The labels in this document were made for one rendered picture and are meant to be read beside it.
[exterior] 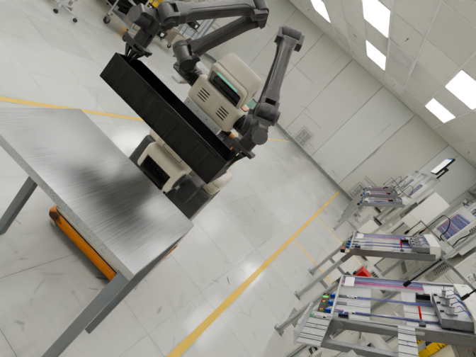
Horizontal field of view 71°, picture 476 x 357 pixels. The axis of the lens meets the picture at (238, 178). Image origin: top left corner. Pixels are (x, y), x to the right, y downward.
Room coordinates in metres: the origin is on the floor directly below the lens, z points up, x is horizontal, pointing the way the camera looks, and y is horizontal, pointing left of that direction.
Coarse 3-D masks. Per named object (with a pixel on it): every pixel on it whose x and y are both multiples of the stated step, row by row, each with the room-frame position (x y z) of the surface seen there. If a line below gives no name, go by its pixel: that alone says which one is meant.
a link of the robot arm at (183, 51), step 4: (176, 48) 1.46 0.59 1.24; (180, 48) 1.46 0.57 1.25; (184, 48) 1.46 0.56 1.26; (188, 48) 1.48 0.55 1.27; (176, 52) 1.46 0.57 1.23; (180, 52) 1.45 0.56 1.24; (184, 52) 1.45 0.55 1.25; (188, 52) 1.47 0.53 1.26; (192, 52) 1.53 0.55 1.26; (176, 56) 1.46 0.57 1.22; (180, 56) 1.45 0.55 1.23; (184, 56) 1.45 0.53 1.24; (176, 64) 1.47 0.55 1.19
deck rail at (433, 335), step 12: (348, 324) 1.66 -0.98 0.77; (360, 324) 1.66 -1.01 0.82; (384, 324) 1.64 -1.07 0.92; (396, 324) 1.64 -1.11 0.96; (396, 336) 1.62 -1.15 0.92; (420, 336) 1.61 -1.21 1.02; (432, 336) 1.60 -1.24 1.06; (444, 336) 1.60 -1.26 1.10; (456, 336) 1.59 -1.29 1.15; (468, 336) 1.59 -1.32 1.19
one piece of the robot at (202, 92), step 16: (192, 80) 1.56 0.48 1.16; (192, 96) 1.56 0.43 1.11; (208, 96) 1.55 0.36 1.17; (224, 96) 1.55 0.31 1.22; (208, 112) 1.55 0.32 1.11; (224, 112) 1.54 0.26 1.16; (240, 112) 1.55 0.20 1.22; (224, 128) 1.54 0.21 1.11; (160, 144) 1.56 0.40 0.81; (160, 160) 1.51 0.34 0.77; (176, 160) 1.56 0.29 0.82; (176, 176) 1.51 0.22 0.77; (192, 176) 1.71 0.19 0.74
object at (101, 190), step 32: (0, 128) 0.84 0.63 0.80; (32, 128) 0.95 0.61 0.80; (64, 128) 1.09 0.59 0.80; (96, 128) 1.25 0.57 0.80; (32, 160) 0.84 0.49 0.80; (64, 160) 0.95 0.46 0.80; (96, 160) 1.08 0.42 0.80; (128, 160) 1.24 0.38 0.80; (32, 192) 1.27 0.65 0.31; (64, 192) 0.84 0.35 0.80; (96, 192) 0.94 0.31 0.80; (128, 192) 1.07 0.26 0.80; (160, 192) 1.24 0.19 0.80; (0, 224) 1.24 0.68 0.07; (96, 224) 0.83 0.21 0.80; (128, 224) 0.94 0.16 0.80; (160, 224) 1.07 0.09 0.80; (192, 224) 1.23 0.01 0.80; (128, 256) 0.82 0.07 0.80; (160, 256) 1.20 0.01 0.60; (128, 288) 1.20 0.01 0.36; (96, 320) 1.20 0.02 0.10
